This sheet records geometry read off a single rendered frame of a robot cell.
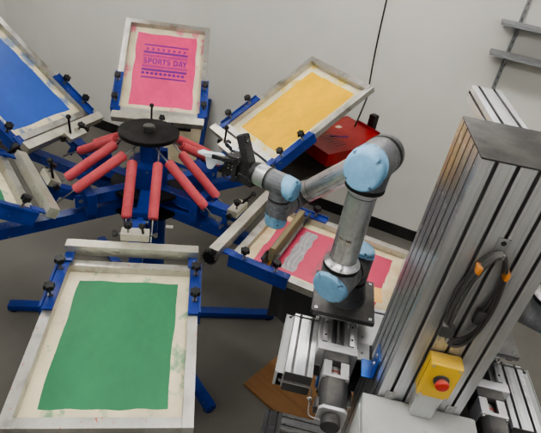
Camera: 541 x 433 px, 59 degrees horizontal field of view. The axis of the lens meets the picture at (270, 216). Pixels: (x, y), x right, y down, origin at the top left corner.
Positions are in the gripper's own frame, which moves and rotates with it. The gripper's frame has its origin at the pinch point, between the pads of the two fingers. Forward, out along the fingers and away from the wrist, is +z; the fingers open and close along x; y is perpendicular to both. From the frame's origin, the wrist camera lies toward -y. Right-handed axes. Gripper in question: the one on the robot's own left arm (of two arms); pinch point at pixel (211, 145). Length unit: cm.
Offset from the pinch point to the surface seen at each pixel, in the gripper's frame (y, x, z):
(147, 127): 27, 46, 75
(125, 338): 76, -25, 6
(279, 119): 25, 133, 50
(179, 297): 72, 4, 7
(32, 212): 53, -20, 70
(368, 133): 31, 203, 15
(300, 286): 64, 43, -30
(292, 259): 65, 61, -15
